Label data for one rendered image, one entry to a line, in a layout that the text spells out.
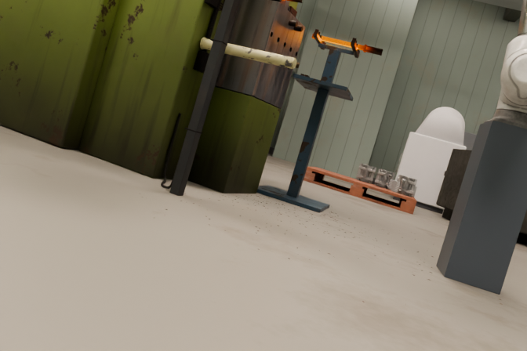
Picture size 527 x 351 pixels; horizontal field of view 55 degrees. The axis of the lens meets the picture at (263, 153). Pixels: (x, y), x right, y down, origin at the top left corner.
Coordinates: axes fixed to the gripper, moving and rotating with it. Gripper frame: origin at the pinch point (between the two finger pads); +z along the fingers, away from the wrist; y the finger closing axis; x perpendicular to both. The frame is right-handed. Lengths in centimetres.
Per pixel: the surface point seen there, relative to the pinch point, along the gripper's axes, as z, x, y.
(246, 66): 34, -27, 27
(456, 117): -235, -51, 370
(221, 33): 46, -21, -16
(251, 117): 34, -51, 30
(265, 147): 26, -66, 53
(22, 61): 138, -16, 40
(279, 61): 23.2, -31.4, -5.9
